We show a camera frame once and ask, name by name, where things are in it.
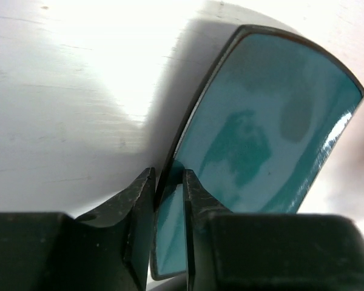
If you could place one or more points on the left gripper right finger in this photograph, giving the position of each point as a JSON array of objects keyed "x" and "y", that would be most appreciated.
[{"x": 249, "y": 251}]

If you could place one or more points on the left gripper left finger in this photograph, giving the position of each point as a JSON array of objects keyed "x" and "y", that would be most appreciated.
[{"x": 106, "y": 248}]

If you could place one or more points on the teal square plate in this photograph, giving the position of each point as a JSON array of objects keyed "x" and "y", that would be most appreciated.
[{"x": 263, "y": 121}]

